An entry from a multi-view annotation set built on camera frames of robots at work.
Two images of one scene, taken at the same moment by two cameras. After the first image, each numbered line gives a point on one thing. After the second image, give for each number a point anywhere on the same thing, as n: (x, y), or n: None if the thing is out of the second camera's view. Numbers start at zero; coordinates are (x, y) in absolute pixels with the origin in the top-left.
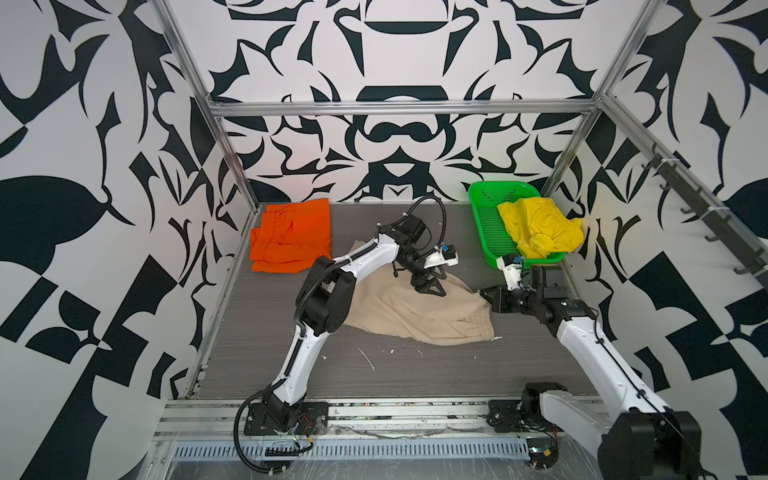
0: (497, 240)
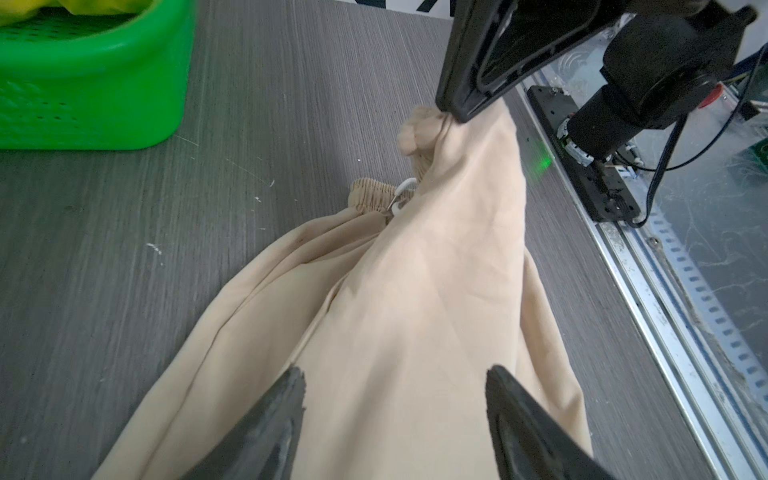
0: (96, 81)
